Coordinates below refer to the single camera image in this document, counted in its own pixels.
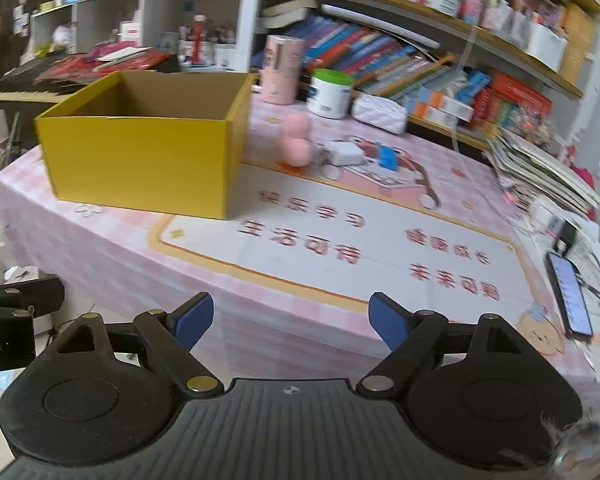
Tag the grey furry tuft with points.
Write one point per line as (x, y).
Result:
(580, 447)

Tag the red boxed book set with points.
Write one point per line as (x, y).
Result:
(515, 102)

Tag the yellow book set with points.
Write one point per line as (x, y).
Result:
(577, 45)

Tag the white pen organizer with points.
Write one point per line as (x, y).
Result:
(547, 47)

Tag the red printed papers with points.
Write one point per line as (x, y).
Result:
(105, 62)

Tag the white quilted pouch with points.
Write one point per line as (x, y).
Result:
(380, 112)

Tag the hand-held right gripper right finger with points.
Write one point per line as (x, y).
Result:
(387, 320)

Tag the black charger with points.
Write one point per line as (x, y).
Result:
(566, 235)

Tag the yellow cardboard box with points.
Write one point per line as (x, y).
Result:
(130, 170)

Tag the pink soft toy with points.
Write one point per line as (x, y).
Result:
(295, 150)

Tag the stack of papers and booklets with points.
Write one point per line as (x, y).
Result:
(540, 170)

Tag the white power strip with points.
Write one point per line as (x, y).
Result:
(545, 217)

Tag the black smartphone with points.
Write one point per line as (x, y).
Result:
(570, 295)

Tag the white charger plug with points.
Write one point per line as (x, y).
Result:
(345, 154)

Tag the row of slanted books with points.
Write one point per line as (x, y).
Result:
(380, 55)

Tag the small blue item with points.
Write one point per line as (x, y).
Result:
(387, 157)

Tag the pink cylindrical appliance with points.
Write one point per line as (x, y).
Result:
(280, 72)

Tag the white bar lamp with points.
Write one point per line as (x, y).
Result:
(380, 22)

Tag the white jar green lid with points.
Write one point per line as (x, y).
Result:
(330, 97)

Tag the red and white doll figure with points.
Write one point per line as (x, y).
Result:
(198, 40)

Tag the orange and blue boxes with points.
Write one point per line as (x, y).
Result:
(442, 105)

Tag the pink printed table mat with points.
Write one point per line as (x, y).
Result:
(330, 240)

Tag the white wooden bookshelf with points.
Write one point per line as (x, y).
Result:
(247, 20)

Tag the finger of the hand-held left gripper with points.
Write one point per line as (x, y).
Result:
(30, 296)

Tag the black piano keyboard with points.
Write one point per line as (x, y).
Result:
(15, 87)

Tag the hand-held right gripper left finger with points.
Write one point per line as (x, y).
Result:
(195, 317)

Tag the white side shelf unit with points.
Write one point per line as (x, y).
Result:
(155, 10)

